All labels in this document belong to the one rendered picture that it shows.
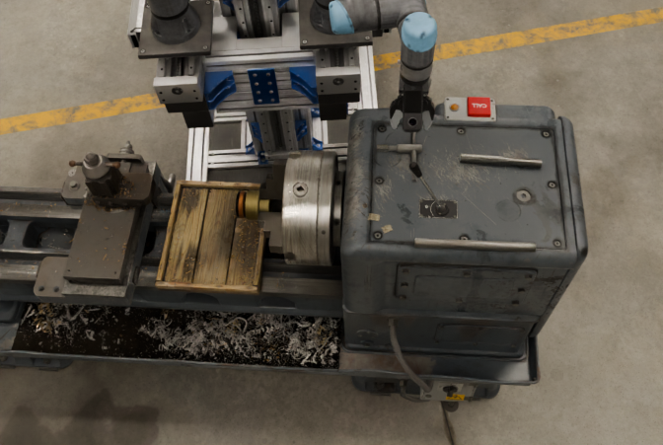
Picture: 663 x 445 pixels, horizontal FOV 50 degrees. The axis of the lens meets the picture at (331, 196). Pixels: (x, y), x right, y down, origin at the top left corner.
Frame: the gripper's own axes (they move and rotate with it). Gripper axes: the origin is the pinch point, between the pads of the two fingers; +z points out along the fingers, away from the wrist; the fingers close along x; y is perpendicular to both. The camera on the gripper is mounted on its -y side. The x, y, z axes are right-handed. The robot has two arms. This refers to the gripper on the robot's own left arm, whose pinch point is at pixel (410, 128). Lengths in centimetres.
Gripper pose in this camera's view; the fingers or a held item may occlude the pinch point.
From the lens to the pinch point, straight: 182.0
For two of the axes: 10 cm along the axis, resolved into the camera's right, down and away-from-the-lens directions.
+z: 0.4, 5.1, 8.6
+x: -10.0, -0.4, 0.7
